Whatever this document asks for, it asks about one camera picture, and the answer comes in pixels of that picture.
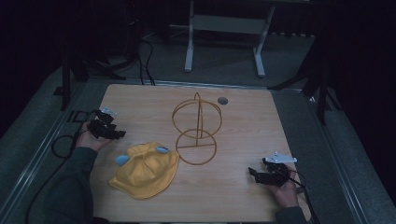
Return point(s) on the grey round table grommet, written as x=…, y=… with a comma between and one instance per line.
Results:
x=223, y=100

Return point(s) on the black tripod stand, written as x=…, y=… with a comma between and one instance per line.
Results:
x=314, y=74
x=77, y=59

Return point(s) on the white metal table frame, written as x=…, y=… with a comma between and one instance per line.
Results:
x=229, y=34

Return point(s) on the person's left hand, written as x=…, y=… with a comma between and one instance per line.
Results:
x=88, y=140

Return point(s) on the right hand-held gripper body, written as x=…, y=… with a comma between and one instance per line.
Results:
x=275, y=171

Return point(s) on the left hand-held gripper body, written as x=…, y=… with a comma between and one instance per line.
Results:
x=101, y=126

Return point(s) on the person's right hand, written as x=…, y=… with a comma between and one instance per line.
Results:
x=286, y=191

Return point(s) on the yellow hat with blue ears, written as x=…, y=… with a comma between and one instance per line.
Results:
x=144, y=170

